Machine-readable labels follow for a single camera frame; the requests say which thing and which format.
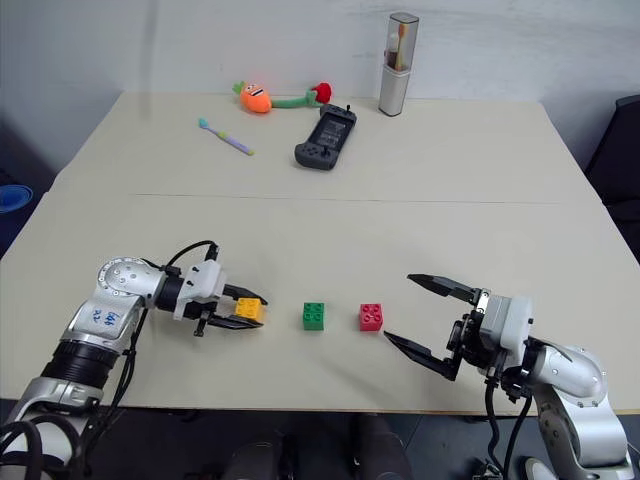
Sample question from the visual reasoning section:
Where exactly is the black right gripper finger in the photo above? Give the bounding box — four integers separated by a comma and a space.
406, 272, 490, 304
382, 329, 465, 383

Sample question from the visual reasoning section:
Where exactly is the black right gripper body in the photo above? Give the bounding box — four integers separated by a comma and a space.
445, 288, 505, 377

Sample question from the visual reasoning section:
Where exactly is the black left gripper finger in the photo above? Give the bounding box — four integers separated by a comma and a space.
222, 282, 270, 307
206, 314, 267, 332

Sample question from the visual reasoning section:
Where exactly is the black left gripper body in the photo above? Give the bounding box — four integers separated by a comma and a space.
183, 294, 237, 339

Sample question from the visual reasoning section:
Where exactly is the yellow toy brick cube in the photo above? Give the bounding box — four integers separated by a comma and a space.
234, 296, 267, 323

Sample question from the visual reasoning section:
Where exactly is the red toy brick cube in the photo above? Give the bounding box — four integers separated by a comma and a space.
358, 302, 386, 334

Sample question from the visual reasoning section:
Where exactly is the green toy brick cube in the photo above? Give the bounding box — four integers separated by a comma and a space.
301, 300, 327, 332

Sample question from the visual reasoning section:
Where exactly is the purple and teal toothbrush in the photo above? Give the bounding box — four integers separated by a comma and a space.
197, 117, 257, 158

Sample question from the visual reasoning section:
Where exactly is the black handheld game controller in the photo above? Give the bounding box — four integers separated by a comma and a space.
293, 103, 359, 172

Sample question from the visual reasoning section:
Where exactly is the orange carrot plush toy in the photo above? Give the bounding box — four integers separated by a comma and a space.
231, 79, 334, 117

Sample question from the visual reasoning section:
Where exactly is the black chair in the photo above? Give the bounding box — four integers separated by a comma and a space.
583, 94, 640, 237

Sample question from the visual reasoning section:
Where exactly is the white clear-lid toothbrush case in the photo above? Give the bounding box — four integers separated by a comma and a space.
377, 12, 421, 118

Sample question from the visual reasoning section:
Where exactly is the blue bowl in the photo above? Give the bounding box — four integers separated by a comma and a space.
0, 184, 34, 215

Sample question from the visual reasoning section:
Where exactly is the brown toothbrush in case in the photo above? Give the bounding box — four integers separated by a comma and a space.
382, 23, 410, 70

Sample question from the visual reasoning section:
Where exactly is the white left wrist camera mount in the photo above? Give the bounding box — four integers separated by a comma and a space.
174, 259, 228, 322

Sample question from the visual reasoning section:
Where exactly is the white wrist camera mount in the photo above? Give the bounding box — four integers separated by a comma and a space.
174, 259, 228, 322
477, 294, 536, 354

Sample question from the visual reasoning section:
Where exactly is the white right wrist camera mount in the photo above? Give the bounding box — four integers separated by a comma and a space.
477, 294, 536, 354

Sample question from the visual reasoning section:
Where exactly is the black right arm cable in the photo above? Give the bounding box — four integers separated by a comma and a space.
481, 372, 532, 480

